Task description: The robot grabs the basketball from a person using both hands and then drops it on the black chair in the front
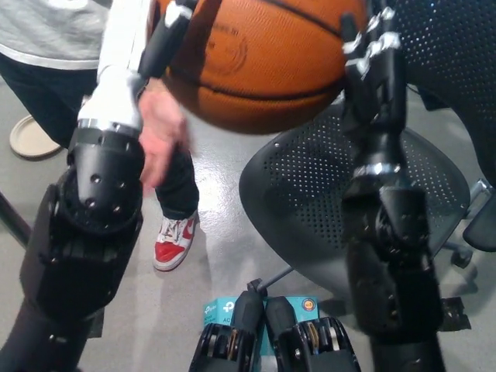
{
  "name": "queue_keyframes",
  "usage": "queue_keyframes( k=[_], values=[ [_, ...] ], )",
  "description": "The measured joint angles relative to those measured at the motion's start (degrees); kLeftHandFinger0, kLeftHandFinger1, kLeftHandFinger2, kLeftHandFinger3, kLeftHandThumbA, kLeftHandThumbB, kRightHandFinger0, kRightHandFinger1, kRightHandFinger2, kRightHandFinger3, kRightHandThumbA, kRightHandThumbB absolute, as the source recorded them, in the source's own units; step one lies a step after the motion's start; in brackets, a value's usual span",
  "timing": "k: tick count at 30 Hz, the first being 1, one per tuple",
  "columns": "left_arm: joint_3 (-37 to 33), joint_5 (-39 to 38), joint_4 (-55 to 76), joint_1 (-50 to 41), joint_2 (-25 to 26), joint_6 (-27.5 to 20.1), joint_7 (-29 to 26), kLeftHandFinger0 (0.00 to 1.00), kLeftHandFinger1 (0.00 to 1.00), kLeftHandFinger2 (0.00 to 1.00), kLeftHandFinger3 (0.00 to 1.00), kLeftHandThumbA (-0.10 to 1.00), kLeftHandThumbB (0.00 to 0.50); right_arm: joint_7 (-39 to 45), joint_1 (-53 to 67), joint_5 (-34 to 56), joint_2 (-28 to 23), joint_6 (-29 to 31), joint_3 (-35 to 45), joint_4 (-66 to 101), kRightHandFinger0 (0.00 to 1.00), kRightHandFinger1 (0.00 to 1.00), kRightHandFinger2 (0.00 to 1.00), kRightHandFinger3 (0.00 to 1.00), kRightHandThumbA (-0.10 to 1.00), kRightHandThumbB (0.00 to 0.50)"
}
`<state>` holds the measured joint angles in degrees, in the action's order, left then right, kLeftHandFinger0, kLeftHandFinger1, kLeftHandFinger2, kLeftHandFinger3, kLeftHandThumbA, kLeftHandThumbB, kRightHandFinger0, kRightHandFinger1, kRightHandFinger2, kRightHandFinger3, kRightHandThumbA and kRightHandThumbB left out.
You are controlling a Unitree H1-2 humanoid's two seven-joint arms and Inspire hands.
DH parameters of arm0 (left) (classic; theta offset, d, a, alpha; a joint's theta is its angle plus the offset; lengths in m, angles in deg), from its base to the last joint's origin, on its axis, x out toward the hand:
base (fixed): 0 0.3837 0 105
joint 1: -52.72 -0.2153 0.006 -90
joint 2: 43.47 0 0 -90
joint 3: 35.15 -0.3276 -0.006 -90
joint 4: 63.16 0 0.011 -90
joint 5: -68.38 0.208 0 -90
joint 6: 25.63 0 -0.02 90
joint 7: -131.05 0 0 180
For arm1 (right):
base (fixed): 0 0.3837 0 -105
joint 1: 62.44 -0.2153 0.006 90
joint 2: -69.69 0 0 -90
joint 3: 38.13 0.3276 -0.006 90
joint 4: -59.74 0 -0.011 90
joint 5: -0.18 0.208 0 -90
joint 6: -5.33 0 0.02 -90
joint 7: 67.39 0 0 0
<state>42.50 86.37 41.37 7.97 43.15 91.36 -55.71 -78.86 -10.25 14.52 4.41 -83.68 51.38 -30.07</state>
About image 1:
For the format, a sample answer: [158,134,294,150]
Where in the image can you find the person left hand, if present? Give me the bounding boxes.
[136,78,191,191]

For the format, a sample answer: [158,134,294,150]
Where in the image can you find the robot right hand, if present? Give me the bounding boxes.
[339,6,408,177]

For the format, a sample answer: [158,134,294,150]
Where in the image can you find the orange NBA basketball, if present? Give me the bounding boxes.
[153,0,370,136]

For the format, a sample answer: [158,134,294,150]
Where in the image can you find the black perforated office chair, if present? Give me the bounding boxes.
[238,0,496,311]

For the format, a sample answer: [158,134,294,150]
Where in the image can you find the black chair armrest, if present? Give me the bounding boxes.
[462,200,496,253]

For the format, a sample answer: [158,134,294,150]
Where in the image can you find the black chair caster wheel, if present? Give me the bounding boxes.
[450,249,474,269]

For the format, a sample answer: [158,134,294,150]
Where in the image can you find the black robot legs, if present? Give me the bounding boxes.
[188,289,362,372]

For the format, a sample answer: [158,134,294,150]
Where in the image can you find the red white sneaker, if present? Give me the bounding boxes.
[152,210,201,273]

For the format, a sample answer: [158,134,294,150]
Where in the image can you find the beige paper plate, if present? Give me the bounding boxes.
[9,114,64,160]

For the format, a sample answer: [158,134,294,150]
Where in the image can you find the grey t-shirt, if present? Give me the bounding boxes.
[0,0,118,71]

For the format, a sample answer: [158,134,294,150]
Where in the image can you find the black stand pole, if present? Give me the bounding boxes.
[0,188,33,250]

